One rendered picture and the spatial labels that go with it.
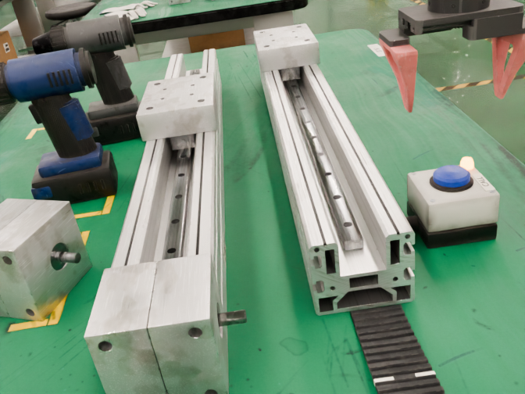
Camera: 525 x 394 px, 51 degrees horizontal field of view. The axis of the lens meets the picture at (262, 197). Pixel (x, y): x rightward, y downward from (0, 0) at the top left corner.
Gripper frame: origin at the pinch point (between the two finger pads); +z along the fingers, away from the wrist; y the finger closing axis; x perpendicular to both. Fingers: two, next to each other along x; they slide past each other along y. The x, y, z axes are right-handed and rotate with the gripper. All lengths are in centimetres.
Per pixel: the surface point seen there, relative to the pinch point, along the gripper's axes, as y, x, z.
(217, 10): 27, -163, 17
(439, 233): 2.5, 3.9, 14.3
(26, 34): 187, -408, 57
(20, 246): 46.8, 5.3, 7.2
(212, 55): 27, -63, 8
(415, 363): 10.8, 21.1, 15.1
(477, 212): -1.6, 4.1, 12.2
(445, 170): 0.4, -0.6, 8.9
